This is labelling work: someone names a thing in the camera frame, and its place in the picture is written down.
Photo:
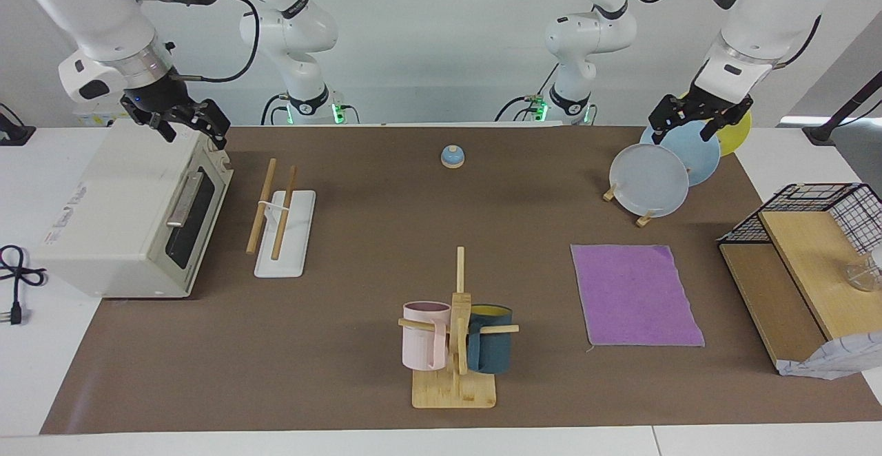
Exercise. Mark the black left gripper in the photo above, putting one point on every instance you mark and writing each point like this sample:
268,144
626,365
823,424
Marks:
699,106

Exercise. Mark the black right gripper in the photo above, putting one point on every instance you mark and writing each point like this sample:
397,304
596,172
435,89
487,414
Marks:
169,101

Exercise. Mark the yellow plate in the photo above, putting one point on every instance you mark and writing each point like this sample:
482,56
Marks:
734,136

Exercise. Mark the brown table mat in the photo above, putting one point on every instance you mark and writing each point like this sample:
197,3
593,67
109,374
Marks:
344,346

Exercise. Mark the pale grey plate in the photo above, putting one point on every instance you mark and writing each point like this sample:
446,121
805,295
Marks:
648,180

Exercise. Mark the white towel rack wooden bars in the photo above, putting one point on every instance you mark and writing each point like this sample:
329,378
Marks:
289,235

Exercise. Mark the wooden shelf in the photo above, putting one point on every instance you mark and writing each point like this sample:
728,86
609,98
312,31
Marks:
799,256

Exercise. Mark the wooden mug tree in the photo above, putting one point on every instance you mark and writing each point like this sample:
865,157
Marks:
455,390

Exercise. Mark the wooden plate rack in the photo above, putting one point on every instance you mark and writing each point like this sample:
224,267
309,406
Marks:
644,220

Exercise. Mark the black table clamp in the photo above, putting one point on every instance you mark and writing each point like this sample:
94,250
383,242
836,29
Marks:
14,133

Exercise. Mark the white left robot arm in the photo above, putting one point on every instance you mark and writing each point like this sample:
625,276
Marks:
758,8

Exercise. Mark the dark teal mug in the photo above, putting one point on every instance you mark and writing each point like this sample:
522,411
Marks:
493,353

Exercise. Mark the light blue plate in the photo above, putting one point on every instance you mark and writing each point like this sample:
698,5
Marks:
699,156

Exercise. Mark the patterned white cloth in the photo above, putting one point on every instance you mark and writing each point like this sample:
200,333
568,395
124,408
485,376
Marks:
841,359

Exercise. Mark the pink mug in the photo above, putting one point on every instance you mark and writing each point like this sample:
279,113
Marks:
420,346

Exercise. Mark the white toaster oven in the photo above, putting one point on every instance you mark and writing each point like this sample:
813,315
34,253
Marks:
117,215

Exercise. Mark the clear glass flask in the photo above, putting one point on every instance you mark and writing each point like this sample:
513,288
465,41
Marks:
865,275

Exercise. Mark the purple and grey towel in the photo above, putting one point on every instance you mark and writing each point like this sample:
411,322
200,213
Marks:
634,294

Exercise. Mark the black stand with pole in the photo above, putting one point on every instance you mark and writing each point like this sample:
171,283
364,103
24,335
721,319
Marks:
823,132

